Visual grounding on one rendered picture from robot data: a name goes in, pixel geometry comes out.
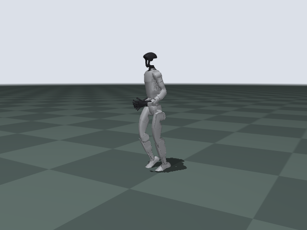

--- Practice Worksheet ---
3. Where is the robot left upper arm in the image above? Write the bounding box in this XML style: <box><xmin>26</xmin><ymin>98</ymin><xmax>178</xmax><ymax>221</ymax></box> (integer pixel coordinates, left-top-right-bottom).
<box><xmin>152</xmin><ymin>71</ymin><xmax>167</xmax><ymax>94</ymax></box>

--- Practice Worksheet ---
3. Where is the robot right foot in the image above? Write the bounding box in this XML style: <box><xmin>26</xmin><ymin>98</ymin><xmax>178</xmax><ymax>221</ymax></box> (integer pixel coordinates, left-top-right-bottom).
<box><xmin>145</xmin><ymin>156</ymin><xmax>160</xmax><ymax>168</ymax></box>

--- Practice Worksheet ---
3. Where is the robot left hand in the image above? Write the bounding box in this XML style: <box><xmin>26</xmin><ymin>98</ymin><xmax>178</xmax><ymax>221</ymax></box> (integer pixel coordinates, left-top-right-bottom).
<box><xmin>132</xmin><ymin>97</ymin><xmax>152</xmax><ymax>108</ymax></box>

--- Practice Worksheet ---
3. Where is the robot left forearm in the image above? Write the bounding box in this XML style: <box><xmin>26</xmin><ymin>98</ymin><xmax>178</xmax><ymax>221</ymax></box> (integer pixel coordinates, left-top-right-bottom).
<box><xmin>147</xmin><ymin>90</ymin><xmax>166</xmax><ymax>106</ymax></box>

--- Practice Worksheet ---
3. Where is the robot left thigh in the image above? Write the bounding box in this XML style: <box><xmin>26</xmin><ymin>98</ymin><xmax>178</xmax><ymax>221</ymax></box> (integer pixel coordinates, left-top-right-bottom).
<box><xmin>152</xmin><ymin>110</ymin><xmax>165</xmax><ymax>145</ymax></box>

